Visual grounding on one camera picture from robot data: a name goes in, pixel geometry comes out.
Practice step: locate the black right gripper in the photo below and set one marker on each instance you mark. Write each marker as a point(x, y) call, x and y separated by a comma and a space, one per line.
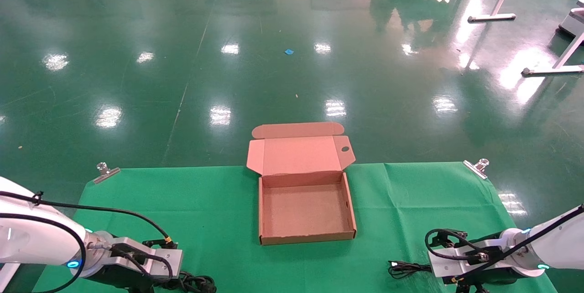
point(492, 277)

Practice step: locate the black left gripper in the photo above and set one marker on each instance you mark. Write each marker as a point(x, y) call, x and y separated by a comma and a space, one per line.
point(118, 279)

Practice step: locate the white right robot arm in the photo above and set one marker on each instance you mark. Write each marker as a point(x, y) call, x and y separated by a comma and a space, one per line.
point(561, 243)

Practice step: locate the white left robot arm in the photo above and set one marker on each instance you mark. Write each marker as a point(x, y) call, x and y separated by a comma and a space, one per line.
point(27, 238)

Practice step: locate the open brown cardboard box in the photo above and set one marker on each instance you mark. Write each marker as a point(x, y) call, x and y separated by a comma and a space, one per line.
point(301, 211)

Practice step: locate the silver metal table clamp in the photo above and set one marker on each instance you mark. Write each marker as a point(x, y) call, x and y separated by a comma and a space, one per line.
point(474, 168)
point(107, 174)

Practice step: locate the green table cloth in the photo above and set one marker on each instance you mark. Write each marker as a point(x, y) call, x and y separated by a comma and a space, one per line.
point(219, 238)

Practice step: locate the grey machine base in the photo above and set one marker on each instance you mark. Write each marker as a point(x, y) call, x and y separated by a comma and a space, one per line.
point(572, 21)

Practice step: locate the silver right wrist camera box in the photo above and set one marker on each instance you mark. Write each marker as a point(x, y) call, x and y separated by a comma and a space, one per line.
point(445, 268)

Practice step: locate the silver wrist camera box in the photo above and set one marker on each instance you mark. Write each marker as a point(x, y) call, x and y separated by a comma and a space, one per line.
point(445, 268)
point(132, 243)

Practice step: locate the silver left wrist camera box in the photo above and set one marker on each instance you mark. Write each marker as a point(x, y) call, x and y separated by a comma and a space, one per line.
point(132, 243)

